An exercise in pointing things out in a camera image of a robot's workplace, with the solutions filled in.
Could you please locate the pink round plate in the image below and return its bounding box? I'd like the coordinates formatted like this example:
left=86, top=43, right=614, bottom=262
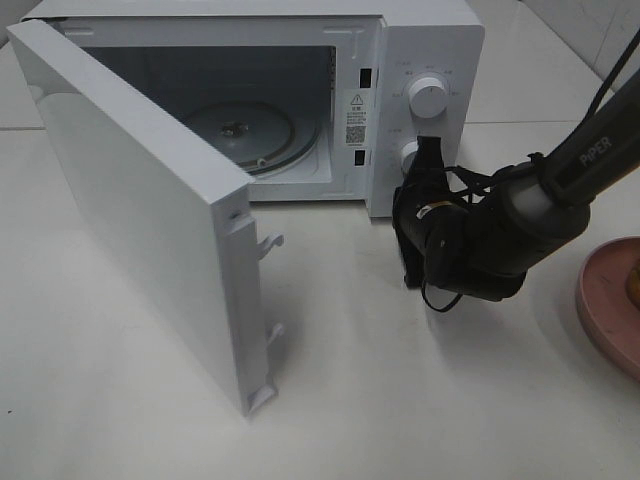
left=575, top=236, right=639, bottom=381

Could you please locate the white microwave door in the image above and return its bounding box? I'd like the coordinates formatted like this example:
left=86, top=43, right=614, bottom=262
left=8, top=20, right=284, bottom=415

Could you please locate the white lower microwave knob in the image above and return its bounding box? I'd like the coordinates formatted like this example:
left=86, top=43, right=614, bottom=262
left=399, top=140, right=419, bottom=175

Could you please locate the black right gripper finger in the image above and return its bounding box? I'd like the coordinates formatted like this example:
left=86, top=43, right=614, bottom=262
left=409, top=136, right=445, bottom=173

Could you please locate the white microwave knob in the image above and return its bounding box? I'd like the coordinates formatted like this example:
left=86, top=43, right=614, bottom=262
left=399, top=140, right=419, bottom=175
left=407, top=72, right=449, bottom=119

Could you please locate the white microwave oven body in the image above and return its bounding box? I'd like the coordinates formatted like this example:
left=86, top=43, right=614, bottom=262
left=19, top=1, right=484, bottom=218

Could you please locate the white upper microwave knob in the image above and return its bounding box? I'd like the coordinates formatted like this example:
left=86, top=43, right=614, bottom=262
left=407, top=72, right=449, bottom=119

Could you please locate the white warning label sticker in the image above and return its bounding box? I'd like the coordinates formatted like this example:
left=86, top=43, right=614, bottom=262
left=342, top=88, right=371, bottom=148

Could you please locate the burger with lettuce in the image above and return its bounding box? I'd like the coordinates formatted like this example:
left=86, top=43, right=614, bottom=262
left=626, top=267, right=640, bottom=304

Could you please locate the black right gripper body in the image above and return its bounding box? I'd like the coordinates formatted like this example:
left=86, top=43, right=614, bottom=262
left=392, top=166, right=480, bottom=289

